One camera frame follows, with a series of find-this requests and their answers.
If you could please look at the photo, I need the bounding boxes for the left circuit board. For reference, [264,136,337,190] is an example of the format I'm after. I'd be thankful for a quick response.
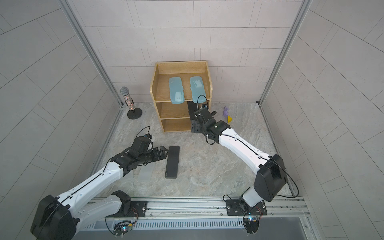
[113,221,134,238]

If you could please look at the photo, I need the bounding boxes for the wooden three-tier shelf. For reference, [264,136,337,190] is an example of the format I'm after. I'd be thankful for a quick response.
[150,61,213,133]

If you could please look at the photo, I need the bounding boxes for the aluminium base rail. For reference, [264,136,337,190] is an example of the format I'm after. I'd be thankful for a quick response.
[86,197,310,231]

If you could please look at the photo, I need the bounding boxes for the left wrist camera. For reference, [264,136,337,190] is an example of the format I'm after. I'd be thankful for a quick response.
[133,136,153,153]

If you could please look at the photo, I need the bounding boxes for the purple bunny figurine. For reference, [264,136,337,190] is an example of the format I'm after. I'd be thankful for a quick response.
[223,107,229,118]

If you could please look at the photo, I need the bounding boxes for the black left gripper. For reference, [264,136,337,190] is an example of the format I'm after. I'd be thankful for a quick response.
[138,145,172,165]

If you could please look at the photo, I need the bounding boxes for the toy microphone on stand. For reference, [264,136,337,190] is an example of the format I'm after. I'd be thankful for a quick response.
[120,87,143,120]

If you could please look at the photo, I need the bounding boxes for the teal pencil case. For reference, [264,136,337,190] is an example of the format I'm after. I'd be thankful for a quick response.
[190,77,207,104]
[169,77,185,105]

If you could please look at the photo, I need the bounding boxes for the metal corner profile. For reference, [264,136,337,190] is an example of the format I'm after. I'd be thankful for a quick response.
[58,0,124,108]
[259,0,312,106]

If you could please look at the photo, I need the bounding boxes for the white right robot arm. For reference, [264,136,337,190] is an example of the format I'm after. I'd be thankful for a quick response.
[194,108,290,214]

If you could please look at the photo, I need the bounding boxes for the metal corner profile right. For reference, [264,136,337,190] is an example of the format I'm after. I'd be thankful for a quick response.
[259,0,312,106]

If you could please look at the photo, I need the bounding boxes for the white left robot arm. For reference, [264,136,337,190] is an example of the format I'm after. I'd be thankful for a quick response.
[31,134,168,240]

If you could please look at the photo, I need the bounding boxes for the right circuit board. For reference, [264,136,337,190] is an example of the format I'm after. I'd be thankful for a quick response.
[243,215,260,234]

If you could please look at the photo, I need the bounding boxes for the black pencil case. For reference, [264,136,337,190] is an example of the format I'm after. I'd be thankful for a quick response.
[165,146,180,179]
[187,101,198,121]

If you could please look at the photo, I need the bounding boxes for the clear pencil case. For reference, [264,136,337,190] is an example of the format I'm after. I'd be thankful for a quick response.
[138,163,155,182]

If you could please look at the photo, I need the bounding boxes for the circuit board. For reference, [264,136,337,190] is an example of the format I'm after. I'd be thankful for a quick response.
[113,221,134,238]
[243,215,260,234]

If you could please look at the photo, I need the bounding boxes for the metal corner profile left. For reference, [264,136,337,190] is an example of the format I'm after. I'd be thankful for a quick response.
[58,0,124,108]

